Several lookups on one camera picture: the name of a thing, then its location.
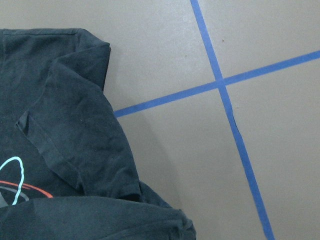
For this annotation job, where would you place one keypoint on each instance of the black graphic t-shirt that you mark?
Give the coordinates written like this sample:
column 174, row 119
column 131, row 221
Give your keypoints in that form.
column 66, row 168

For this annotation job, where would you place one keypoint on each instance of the brown paper table cover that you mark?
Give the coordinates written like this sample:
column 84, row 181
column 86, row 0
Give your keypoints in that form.
column 219, row 99

